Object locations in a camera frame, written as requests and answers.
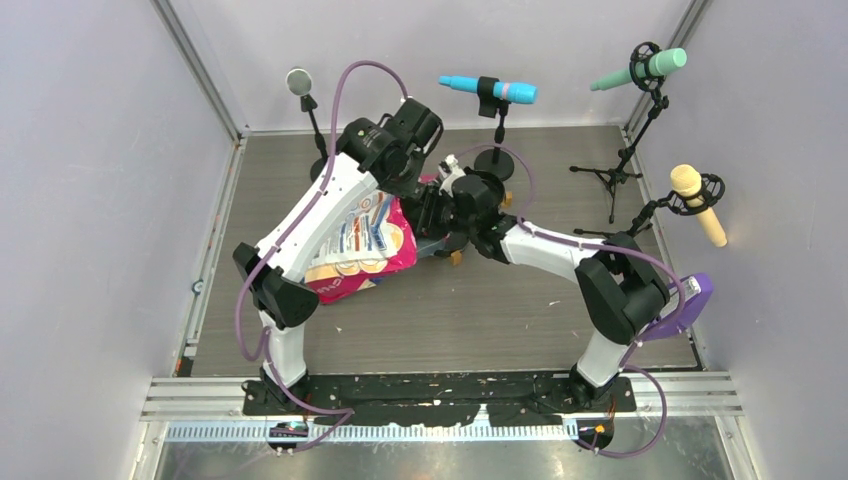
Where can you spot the green microphone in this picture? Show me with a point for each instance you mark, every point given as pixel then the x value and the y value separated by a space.
pixel 657 65

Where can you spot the near black pet bowl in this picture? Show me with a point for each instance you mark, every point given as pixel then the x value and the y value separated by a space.
pixel 450 250

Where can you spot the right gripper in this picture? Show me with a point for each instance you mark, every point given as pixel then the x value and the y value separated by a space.
pixel 448 199

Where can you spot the yellow microphone tripod stand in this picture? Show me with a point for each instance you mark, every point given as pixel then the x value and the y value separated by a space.
pixel 642 221

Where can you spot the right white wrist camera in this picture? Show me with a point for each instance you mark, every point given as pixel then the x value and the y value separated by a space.
pixel 449 170

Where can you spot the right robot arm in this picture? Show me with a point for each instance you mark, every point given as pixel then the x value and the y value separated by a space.
pixel 622 291

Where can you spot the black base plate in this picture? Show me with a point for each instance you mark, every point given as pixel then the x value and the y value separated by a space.
pixel 526 398

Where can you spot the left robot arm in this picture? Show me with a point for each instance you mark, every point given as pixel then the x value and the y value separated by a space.
pixel 388 156

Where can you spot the green microphone tripod stand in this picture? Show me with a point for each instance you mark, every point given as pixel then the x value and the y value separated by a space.
pixel 613 177

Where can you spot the yellow microphone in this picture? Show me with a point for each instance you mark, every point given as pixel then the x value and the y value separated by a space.
pixel 699 194

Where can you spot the colourful pet food bag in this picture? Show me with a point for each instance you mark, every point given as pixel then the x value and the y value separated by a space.
pixel 374 241

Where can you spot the black pet bowl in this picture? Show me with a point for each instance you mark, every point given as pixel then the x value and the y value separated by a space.
pixel 504 195
pixel 450 250

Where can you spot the far black pet bowl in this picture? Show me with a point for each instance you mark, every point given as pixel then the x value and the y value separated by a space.
pixel 504 195

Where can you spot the purple metronome box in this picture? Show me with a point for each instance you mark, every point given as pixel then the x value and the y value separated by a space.
pixel 698 289

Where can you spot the round silver microphone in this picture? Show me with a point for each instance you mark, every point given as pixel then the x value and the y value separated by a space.
pixel 299 82

